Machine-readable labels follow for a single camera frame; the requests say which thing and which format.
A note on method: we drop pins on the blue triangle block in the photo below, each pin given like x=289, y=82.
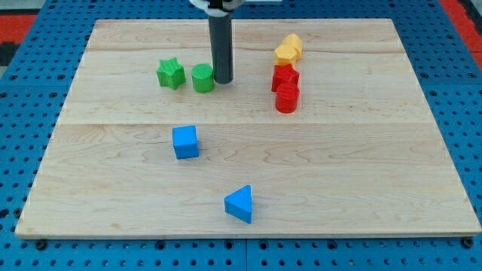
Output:
x=239, y=204

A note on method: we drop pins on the yellow hexagon block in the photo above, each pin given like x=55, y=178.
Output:
x=296, y=42

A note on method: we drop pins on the blue cube block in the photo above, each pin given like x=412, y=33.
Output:
x=184, y=141

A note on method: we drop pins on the yellow pentagon block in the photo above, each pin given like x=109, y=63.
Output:
x=285, y=55

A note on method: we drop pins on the green star block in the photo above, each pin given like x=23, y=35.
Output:
x=170, y=73

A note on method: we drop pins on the red star block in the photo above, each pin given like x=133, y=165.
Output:
x=284, y=74

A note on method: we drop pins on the red cylinder block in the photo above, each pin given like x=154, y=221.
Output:
x=287, y=95

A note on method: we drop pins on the light wooden board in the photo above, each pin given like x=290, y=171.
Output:
x=360, y=157

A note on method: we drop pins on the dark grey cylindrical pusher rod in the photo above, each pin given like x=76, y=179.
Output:
x=220, y=30

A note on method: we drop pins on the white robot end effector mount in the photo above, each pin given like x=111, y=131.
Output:
x=217, y=8

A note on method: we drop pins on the green cylinder block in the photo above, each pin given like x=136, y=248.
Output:
x=202, y=78

